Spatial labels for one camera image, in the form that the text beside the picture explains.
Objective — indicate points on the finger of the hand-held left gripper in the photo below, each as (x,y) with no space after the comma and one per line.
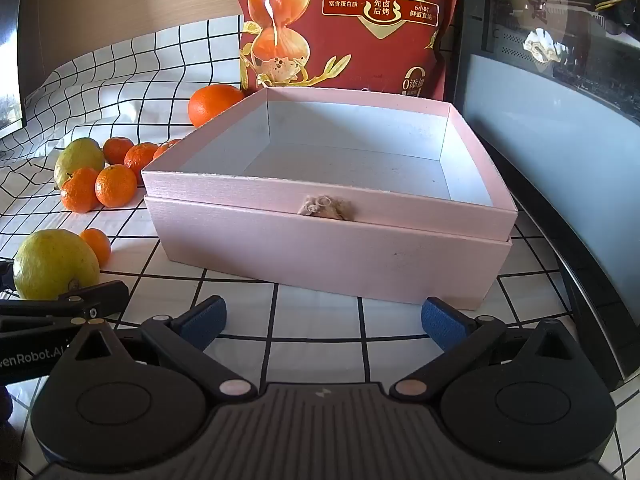
(5,275)
(107,295)

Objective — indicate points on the white black-checked cloth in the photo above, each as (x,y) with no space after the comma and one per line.
(310,340)

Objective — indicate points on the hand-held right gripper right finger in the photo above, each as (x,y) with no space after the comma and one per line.
(442,322)

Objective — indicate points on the dark framed panel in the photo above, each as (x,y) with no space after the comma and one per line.
(10,60)

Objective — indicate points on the pink gift box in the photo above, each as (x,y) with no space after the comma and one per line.
(325,255)

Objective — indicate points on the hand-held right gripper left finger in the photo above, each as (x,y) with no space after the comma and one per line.
(205,321)

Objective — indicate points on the green guava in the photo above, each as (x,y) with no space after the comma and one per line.
(77,157)
(52,265)

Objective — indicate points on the black glass-door oven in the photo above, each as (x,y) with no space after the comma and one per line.
(550,160)

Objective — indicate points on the large orange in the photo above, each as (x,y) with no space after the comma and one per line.
(212,105)

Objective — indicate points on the small mandarin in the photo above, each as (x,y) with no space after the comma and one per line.
(80,191)
(165,149)
(116,186)
(141,156)
(97,245)
(117,149)

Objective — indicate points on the red snack bag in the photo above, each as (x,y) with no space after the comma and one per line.
(350,35)

